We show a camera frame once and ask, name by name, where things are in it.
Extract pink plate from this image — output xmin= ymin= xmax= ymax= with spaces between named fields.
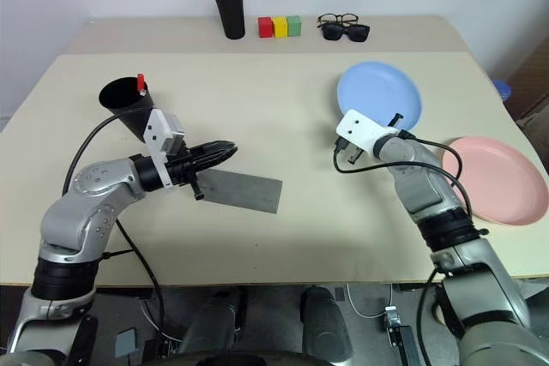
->
xmin=441 ymin=135 xmax=549 ymax=227

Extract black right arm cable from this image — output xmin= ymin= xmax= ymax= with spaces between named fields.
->
xmin=333 ymin=128 xmax=474 ymax=218

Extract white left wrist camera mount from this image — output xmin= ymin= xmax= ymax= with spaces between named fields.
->
xmin=142 ymin=108 xmax=187 ymax=189

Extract black framed clear glasses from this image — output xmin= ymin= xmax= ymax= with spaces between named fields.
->
xmin=317 ymin=12 xmax=360 ymax=27

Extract black sunglasses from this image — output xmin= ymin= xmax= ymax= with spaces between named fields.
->
xmin=320 ymin=23 xmax=371 ymax=44

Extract red wooden block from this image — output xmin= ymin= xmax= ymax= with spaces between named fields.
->
xmin=257 ymin=16 xmax=275 ymax=39

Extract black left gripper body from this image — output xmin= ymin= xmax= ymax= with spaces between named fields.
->
xmin=165 ymin=146 xmax=206 ymax=203

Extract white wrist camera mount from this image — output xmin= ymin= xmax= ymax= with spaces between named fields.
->
xmin=142 ymin=108 xmax=187 ymax=189
xmin=335 ymin=109 xmax=398 ymax=156

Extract grey square pad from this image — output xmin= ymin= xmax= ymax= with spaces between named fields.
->
xmin=114 ymin=328 xmax=139 ymax=359

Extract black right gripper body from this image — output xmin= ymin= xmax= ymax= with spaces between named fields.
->
xmin=334 ymin=137 xmax=366 ymax=166

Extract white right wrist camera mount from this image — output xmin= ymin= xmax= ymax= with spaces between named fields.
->
xmin=335 ymin=109 xmax=398 ymax=156

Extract black metal clamp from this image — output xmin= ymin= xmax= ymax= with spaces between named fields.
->
xmin=383 ymin=304 xmax=425 ymax=366

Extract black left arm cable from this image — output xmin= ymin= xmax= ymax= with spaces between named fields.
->
xmin=61 ymin=113 xmax=166 ymax=358

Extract blue plate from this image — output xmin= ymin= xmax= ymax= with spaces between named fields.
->
xmin=335 ymin=61 xmax=424 ymax=133

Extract brown wooden furniture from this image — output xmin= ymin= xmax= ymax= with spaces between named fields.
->
xmin=504 ymin=34 xmax=549 ymax=128

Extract wide black cup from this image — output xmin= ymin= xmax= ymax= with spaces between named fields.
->
xmin=98 ymin=76 xmax=158 ymax=145

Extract dark rounded shape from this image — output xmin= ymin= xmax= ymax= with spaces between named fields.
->
xmin=299 ymin=285 xmax=355 ymax=363
xmin=177 ymin=287 xmax=250 ymax=355

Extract blue round container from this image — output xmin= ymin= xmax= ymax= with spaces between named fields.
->
xmin=492 ymin=79 xmax=513 ymax=102

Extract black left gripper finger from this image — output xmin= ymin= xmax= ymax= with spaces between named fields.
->
xmin=189 ymin=139 xmax=237 ymax=157
xmin=195 ymin=146 xmax=239 ymax=170

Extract white floor cable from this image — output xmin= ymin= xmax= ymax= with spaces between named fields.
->
xmin=344 ymin=283 xmax=395 ymax=321

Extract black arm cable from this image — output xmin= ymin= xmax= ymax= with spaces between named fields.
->
xmin=333 ymin=128 xmax=474 ymax=218
xmin=61 ymin=113 xmax=166 ymax=358

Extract tall black pen cup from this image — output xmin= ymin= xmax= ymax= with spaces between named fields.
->
xmin=214 ymin=0 xmax=247 ymax=40

